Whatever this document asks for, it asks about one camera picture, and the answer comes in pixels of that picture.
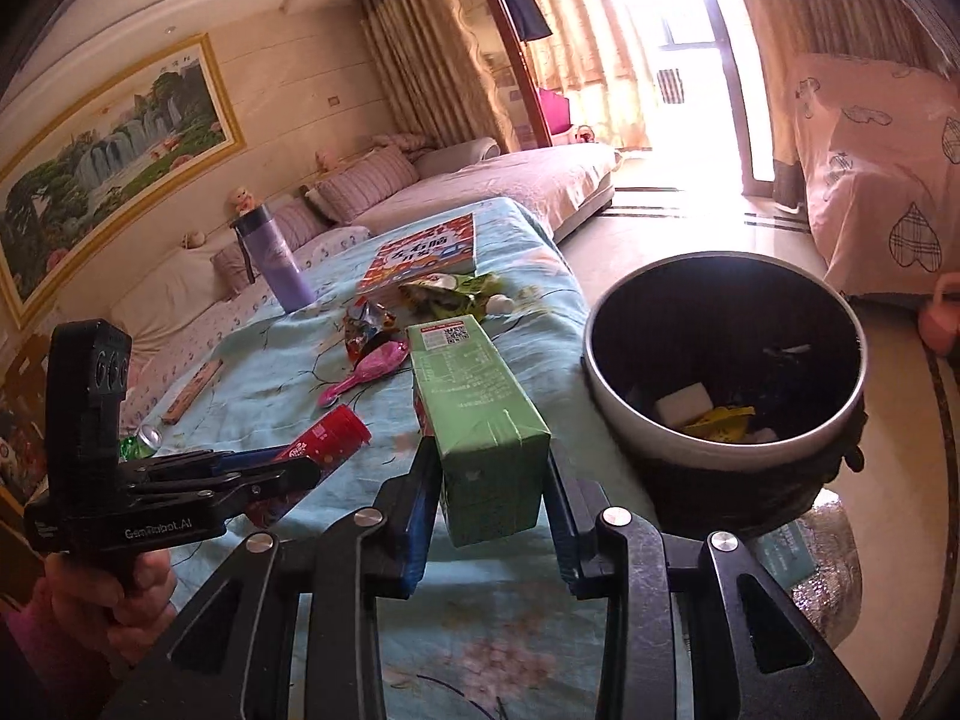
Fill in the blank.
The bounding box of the yellow wrapper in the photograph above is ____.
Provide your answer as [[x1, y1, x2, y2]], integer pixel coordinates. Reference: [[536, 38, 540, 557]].
[[682, 404, 758, 440]]

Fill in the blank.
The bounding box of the sheer yellow curtain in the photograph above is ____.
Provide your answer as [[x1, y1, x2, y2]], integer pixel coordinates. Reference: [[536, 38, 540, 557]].
[[517, 0, 662, 152]]

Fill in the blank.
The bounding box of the pink hairbrush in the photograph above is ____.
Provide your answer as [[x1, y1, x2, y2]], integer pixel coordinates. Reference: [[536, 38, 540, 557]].
[[318, 339, 413, 408]]

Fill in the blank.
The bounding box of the dark hanging garment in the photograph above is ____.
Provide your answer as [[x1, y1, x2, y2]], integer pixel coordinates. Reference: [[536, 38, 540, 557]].
[[503, 0, 555, 43]]

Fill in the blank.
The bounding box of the red picture book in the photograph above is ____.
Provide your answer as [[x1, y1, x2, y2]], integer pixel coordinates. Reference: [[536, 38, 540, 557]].
[[355, 211, 479, 298]]

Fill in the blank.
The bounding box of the red orange foil wrapper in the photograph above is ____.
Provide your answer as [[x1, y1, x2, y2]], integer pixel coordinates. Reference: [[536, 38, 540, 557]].
[[343, 299, 399, 362]]

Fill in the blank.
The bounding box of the large striped pillow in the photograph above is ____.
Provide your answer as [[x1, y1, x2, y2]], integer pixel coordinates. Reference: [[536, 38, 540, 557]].
[[209, 198, 332, 295]]

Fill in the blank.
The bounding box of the pink bag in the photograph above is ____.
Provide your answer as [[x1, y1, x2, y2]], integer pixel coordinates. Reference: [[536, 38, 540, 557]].
[[537, 85, 572, 137]]

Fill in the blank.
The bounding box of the pink heart print cover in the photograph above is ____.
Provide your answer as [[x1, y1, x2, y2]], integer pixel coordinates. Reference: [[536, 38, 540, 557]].
[[790, 52, 960, 302]]

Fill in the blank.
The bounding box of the white pillow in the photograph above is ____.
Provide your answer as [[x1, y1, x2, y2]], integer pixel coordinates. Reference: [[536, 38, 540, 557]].
[[111, 243, 227, 351]]

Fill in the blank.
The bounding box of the white foam block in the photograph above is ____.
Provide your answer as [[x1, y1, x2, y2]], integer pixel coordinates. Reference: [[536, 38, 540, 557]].
[[654, 382, 714, 429]]

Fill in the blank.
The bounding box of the pink folded blanket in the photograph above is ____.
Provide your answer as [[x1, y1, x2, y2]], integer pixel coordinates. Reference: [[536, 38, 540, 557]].
[[366, 130, 437, 164]]

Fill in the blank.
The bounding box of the small striped pillow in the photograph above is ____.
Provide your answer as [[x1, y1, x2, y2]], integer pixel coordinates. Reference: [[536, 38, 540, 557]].
[[312, 145, 422, 224]]

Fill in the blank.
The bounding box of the green snack wrapper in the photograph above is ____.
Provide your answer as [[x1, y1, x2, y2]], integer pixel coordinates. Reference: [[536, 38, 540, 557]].
[[397, 271, 512, 324]]

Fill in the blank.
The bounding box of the beige patterned curtain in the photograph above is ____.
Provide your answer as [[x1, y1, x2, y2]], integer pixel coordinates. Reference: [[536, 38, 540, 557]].
[[718, 0, 940, 212], [355, 0, 520, 156]]

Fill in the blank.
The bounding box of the crushed green can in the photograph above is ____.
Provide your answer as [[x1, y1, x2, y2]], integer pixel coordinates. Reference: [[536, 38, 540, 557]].
[[119, 423, 165, 461]]

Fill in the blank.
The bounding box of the framed landscape painting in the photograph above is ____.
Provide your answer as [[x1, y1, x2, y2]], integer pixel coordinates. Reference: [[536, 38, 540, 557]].
[[0, 33, 249, 332]]

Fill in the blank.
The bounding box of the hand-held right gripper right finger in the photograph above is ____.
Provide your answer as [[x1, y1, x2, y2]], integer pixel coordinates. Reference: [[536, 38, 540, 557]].
[[543, 456, 880, 720]]

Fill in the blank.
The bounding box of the person's left forearm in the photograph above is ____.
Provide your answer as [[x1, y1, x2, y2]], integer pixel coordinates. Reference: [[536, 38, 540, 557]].
[[0, 598, 175, 720]]

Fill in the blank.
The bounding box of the green drink carton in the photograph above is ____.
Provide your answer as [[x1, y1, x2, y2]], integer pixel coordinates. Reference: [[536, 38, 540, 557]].
[[404, 314, 553, 549]]

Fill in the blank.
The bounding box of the floral covered sofa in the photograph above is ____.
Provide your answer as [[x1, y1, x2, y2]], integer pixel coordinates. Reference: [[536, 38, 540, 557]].
[[111, 136, 620, 422]]

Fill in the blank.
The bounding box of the red drink can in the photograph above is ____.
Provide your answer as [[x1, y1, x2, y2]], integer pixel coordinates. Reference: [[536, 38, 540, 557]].
[[243, 403, 374, 530]]

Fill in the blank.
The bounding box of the person's left hand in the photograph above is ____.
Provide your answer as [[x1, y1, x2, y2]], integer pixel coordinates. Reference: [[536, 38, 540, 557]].
[[30, 544, 179, 646]]

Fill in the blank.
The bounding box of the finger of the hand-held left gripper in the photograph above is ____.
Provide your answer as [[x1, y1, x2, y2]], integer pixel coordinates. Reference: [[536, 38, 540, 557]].
[[118, 447, 293, 482], [126, 457, 323, 520]]

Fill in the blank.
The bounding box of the round dark trash bin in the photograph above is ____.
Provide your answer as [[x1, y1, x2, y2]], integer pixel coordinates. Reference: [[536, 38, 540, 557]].
[[580, 250, 872, 542]]

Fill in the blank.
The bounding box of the silver foil bag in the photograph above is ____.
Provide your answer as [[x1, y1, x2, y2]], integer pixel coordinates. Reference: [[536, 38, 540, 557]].
[[748, 486, 872, 655]]

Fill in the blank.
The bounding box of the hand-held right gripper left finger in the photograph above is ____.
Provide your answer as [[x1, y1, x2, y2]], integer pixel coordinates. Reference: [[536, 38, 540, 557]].
[[101, 435, 445, 720]]

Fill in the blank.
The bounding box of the purple water bottle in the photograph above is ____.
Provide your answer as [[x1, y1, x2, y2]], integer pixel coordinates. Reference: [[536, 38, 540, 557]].
[[230, 202, 317, 314]]

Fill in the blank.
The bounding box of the wooden furniture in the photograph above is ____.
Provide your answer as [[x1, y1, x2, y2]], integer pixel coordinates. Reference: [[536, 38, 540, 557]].
[[0, 331, 58, 602]]

